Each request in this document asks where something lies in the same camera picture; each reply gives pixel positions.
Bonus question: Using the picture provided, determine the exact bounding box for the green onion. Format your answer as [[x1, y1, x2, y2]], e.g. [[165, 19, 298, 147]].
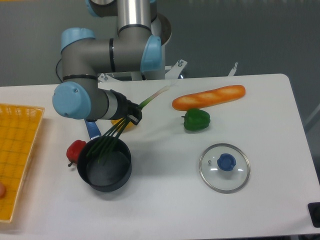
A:
[[86, 85, 172, 162]]

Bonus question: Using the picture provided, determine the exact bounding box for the white bracket behind table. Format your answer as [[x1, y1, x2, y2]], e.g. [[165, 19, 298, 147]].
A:
[[227, 62, 238, 77]]

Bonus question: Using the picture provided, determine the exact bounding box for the orange baguette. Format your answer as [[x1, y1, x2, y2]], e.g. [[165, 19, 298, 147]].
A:
[[171, 85, 246, 111]]

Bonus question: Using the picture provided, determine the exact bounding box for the yellow plastic basket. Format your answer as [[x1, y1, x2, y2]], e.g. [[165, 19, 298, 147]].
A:
[[0, 103, 45, 223]]

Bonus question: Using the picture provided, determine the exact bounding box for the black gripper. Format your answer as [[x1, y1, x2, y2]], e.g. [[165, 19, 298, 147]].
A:
[[109, 89, 142, 125]]

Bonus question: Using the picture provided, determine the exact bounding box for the black cable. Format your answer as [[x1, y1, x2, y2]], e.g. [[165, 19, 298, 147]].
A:
[[55, 58, 64, 83]]

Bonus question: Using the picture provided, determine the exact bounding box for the glass lid blue knob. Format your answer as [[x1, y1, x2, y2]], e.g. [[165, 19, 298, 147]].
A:
[[198, 143, 251, 194]]

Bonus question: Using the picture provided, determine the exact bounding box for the green bell pepper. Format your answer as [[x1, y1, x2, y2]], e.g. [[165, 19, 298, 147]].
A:
[[182, 108, 211, 132]]

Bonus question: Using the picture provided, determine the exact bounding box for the red bell pepper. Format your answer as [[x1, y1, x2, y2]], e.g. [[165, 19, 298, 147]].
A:
[[66, 139, 87, 167]]

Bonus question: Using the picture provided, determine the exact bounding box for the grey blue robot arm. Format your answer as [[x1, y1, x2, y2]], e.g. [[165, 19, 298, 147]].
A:
[[52, 0, 170, 124]]

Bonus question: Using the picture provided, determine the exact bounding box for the black pot blue handle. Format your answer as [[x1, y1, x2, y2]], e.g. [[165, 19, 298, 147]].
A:
[[76, 120, 132, 192]]

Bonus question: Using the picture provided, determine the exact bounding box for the black device at edge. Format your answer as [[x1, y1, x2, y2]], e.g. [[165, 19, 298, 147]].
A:
[[307, 202, 320, 228]]

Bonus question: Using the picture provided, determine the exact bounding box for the yellow bell pepper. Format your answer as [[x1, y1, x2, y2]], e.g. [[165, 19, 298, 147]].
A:
[[110, 119, 135, 132]]

